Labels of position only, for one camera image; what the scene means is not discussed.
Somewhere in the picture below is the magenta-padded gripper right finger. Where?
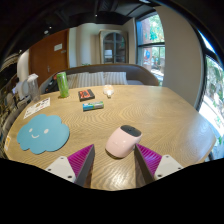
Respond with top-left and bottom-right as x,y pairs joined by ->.
134,143 -> 184,185

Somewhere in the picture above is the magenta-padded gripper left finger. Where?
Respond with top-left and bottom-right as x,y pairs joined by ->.
44,143 -> 96,188

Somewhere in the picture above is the pink computer mouse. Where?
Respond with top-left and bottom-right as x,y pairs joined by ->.
105,124 -> 143,159

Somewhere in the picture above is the blue cloud-shaped mouse pad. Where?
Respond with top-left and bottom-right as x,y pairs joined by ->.
16,113 -> 71,155

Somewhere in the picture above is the yellow sticker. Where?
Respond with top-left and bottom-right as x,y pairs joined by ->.
3,134 -> 12,153

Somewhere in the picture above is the printed paper sheet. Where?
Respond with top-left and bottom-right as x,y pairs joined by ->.
23,97 -> 52,120

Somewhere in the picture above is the green and blue packet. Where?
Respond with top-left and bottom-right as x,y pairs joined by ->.
82,101 -> 105,112

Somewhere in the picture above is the black flat box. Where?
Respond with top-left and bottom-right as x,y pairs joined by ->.
78,88 -> 96,102

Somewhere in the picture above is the large curved window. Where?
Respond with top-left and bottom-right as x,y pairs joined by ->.
196,31 -> 224,158

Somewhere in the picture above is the black backpack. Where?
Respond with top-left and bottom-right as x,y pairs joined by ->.
44,78 -> 61,94

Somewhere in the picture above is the green drink can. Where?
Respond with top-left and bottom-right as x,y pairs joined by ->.
56,71 -> 70,99

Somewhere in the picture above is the clear plastic pouch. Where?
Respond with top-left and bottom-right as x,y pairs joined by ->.
102,84 -> 115,99

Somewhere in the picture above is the striped cushion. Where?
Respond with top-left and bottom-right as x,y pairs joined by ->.
66,71 -> 106,89
103,71 -> 129,86

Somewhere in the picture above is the brown curved sofa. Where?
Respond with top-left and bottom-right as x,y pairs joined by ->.
39,63 -> 160,95

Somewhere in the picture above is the brown wooden door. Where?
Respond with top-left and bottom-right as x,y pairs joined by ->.
29,28 -> 70,87

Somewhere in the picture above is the black-framed window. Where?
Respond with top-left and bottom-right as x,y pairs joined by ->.
135,13 -> 166,86

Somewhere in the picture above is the arched glass-door cabinet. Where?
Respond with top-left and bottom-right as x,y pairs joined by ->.
98,29 -> 129,65

